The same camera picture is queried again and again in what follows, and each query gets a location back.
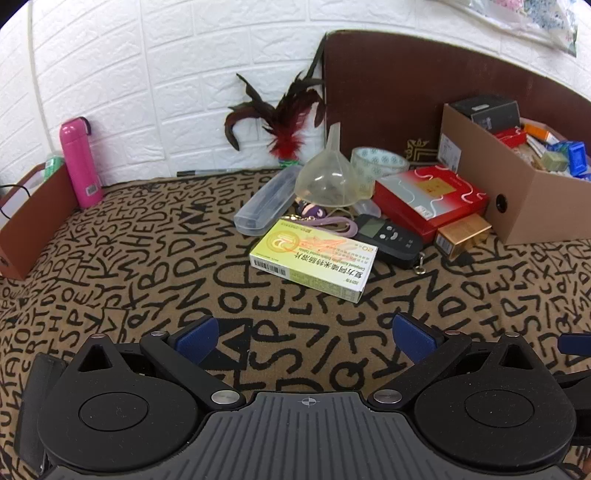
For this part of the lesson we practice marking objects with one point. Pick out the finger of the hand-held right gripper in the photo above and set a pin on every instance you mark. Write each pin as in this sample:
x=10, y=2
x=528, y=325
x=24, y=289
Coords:
x=575, y=344
x=575, y=385

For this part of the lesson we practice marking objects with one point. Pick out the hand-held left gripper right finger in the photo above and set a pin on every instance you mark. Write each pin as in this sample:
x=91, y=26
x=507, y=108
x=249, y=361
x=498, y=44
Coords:
x=412, y=340

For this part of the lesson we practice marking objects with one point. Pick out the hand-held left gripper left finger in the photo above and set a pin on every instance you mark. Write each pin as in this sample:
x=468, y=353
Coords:
x=199, y=338

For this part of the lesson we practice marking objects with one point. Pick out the yellow green medicine box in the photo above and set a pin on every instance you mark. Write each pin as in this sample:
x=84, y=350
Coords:
x=314, y=258

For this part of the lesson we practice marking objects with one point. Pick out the red patterned box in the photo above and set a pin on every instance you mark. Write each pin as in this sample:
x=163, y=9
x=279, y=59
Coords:
x=427, y=196

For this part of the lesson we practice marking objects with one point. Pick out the brown cardboard box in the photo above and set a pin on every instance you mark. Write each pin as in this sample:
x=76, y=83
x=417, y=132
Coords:
x=531, y=205

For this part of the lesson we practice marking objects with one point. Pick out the letter printed blanket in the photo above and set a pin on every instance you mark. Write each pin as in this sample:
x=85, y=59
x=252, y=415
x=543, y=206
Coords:
x=161, y=277

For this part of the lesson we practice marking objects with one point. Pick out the black handheld electronic device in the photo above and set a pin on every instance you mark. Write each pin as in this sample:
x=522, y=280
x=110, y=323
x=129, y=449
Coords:
x=390, y=237

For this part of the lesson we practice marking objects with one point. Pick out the gold small box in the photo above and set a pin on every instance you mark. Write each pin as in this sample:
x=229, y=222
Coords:
x=464, y=235

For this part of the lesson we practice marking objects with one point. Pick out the small clear plastic cup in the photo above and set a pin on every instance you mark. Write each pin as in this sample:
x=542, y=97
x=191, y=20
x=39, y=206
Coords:
x=369, y=207

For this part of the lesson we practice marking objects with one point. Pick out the clear plastic pen case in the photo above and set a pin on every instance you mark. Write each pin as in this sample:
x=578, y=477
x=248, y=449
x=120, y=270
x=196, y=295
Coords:
x=268, y=198

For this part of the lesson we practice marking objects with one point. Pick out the black pen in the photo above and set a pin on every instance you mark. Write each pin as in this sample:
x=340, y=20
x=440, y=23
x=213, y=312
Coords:
x=205, y=172

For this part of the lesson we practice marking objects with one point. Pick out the clear printed tape roll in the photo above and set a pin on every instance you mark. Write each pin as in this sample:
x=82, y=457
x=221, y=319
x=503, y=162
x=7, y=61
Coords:
x=381, y=166

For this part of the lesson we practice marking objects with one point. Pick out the green cube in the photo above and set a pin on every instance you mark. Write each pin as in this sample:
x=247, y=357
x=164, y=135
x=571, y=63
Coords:
x=554, y=161

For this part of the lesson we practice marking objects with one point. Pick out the clear plastic funnel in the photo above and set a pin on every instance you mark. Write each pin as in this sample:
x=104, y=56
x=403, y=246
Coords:
x=325, y=177

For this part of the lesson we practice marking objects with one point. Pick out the blue plastic block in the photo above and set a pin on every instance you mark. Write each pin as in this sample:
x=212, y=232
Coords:
x=577, y=157

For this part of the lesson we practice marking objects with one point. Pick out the brown paper tray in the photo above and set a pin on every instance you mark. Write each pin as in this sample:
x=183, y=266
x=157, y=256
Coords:
x=37, y=217

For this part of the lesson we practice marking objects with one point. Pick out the pink thermos bottle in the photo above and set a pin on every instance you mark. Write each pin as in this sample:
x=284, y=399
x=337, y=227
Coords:
x=79, y=161

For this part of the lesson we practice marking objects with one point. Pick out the orange white box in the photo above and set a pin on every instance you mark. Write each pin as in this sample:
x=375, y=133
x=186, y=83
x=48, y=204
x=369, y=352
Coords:
x=542, y=133

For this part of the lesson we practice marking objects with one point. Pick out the small red box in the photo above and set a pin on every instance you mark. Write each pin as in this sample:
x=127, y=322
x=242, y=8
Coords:
x=510, y=137

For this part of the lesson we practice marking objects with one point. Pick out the green bottle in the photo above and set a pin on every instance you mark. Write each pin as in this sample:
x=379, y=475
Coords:
x=54, y=167

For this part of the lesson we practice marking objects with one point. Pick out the red black feather shuttlecock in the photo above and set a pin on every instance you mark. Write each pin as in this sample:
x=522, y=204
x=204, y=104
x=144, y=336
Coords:
x=284, y=120

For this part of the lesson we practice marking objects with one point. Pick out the black box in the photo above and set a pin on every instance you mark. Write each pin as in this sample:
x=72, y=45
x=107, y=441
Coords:
x=489, y=110

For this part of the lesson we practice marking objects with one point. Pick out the dark brown board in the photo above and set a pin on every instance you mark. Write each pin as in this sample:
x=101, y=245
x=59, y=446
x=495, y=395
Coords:
x=397, y=97

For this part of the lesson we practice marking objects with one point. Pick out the clear plastic bag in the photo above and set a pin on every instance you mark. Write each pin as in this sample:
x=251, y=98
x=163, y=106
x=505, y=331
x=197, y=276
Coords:
x=531, y=23

